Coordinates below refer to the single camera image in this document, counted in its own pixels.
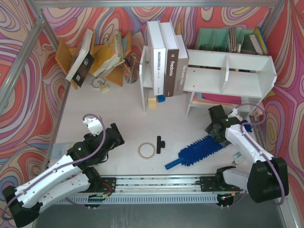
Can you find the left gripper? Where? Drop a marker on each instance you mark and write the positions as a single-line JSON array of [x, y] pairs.
[[115, 137]]

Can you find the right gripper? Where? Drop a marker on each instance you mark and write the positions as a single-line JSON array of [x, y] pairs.
[[214, 129]]

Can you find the beige tape roll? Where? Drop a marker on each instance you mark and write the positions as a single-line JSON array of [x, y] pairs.
[[146, 150]]

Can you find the black plastic clip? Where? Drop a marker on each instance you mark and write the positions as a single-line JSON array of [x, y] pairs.
[[160, 144]]

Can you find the blue microfiber duster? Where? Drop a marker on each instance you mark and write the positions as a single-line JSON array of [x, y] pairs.
[[199, 150]]

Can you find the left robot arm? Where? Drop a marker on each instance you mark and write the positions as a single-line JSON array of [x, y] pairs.
[[75, 172]]

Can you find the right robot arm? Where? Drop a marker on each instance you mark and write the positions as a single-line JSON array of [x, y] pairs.
[[267, 179]]

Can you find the white bookshelf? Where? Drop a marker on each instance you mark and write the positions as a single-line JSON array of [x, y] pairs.
[[250, 77]]

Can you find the pink folder stack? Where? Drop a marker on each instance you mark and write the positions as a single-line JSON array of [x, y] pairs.
[[215, 99]]

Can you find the pink toy figure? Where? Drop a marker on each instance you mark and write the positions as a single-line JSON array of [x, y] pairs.
[[257, 112]]

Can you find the wooden block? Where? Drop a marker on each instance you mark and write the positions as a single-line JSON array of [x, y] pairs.
[[152, 103]]

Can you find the brown Fredonia book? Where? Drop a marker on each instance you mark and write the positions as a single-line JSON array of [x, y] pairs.
[[172, 54]]

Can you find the blue cube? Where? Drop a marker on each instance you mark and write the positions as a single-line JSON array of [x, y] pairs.
[[160, 98]]

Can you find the taupe Lonely Ones book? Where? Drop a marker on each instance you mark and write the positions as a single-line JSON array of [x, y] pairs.
[[182, 66]]

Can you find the clear pencil cup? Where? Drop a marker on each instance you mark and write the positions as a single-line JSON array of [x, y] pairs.
[[130, 68]]

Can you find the green file organizer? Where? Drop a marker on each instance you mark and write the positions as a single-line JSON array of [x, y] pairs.
[[219, 39]]

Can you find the white black leaning book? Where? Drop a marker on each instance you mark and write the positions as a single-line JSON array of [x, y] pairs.
[[83, 60]]

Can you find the blue yellow book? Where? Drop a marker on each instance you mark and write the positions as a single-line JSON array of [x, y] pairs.
[[257, 32]]

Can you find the stack of worn books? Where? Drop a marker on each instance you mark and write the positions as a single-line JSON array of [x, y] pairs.
[[108, 57]]

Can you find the white Mademoiselle book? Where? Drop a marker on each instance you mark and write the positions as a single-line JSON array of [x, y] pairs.
[[157, 51]]

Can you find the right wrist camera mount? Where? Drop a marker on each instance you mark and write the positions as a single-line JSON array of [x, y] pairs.
[[234, 113]]

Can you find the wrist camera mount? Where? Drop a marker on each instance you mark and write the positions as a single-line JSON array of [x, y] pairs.
[[234, 113], [94, 125]]

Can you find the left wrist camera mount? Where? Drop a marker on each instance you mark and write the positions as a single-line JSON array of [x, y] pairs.
[[94, 125]]

